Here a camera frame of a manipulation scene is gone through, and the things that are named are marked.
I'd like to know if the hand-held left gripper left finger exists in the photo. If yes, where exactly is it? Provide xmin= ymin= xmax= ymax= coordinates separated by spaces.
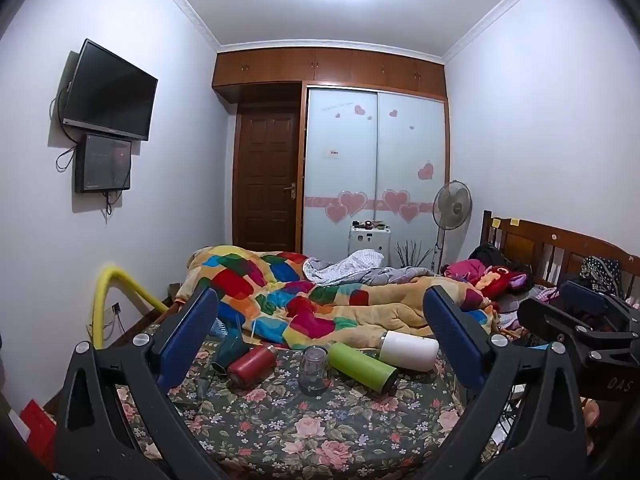
xmin=54 ymin=287 xmax=231 ymax=480

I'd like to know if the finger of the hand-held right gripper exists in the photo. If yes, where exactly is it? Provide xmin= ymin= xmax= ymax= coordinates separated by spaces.
xmin=559 ymin=280 xmax=640 ymax=332
xmin=517 ymin=298 xmax=603 ymax=357

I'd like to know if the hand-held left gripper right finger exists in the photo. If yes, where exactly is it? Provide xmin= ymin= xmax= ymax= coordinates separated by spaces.
xmin=422 ymin=285 xmax=588 ymax=480

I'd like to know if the clear glass cup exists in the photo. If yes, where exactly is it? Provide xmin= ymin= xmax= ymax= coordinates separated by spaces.
xmin=298 ymin=345 xmax=331 ymax=397

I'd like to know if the teal cup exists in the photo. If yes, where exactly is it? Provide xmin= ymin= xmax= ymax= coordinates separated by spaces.
xmin=211 ymin=332 xmax=251 ymax=376

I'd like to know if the black patterned cloth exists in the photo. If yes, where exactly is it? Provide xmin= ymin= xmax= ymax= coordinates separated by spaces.
xmin=580 ymin=256 xmax=624 ymax=297

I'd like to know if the white bottle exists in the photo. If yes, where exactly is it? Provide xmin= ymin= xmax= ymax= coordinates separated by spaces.
xmin=378 ymin=330 xmax=440 ymax=372

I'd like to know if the red plush toy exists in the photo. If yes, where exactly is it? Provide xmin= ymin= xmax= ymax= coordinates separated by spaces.
xmin=445 ymin=258 xmax=531 ymax=302

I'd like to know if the wooden headboard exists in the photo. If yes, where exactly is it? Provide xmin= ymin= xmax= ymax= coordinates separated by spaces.
xmin=481 ymin=210 xmax=640 ymax=293

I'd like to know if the red bottle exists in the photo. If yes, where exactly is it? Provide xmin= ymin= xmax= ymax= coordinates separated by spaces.
xmin=227 ymin=343 xmax=278 ymax=387

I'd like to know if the black bag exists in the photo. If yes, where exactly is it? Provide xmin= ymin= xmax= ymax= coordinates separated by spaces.
xmin=470 ymin=243 xmax=517 ymax=276

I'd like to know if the yellow foam tube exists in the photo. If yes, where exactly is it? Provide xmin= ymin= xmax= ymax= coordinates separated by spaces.
xmin=89 ymin=266 xmax=170 ymax=349

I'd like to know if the dark twigs bundle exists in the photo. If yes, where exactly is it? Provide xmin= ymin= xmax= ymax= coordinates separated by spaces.
xmin=396 ymin=241 xmax=436 ymax=269

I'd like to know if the green bottle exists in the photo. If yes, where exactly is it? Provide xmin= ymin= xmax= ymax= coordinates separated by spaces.
xmin=327 ymin=342 xmax=401 ymax=393

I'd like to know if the colourful patchwork blanket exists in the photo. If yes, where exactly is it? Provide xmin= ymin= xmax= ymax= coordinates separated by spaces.
xmin=176 ymin=245 xmax=501 ymax=351

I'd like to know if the grey checked cloth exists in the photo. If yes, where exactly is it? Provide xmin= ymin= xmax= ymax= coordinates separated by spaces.
xmin=302 ymin=249 xmax=436 ymax=287

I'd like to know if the small white cabinet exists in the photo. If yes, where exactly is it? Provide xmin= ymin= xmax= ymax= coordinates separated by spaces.
xmin=348 ymin=224 xmax=392 ymax=267

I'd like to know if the standing fan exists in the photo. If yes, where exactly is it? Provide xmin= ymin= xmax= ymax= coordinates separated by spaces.
xmin=431 ymin=180 xmax=473 ymax=274

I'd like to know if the floral bed sheet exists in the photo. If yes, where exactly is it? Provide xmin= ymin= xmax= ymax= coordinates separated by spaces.
xmin=115 ymin=335 xmax=506 ymax=480

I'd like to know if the red box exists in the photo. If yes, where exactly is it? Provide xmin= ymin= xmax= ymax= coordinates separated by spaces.
xmin=19 ymin=399 xmax=57 ymax=471

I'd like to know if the brown wooden door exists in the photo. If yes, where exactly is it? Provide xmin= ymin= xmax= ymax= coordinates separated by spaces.
xmin=234 ymin=101 xmax=303 ymax=253

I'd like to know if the wardrobe with heart stickers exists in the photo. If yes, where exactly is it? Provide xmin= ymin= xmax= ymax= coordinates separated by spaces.
xmin=301 ymin=82 xmax=447 ymax=272

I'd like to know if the wooden overhead cabinet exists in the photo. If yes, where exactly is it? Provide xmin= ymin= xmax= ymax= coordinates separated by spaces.
xmin=212 ymin=46 xmax=447 ymax=107

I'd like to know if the small black wall monitor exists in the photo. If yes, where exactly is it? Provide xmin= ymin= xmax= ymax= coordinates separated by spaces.
xmin=75 ymin=133 xmax=132 ymax=194

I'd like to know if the black wall television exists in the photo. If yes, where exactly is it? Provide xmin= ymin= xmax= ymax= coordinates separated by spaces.
xmin=59 ymin=38 xmax=159 ymax=142

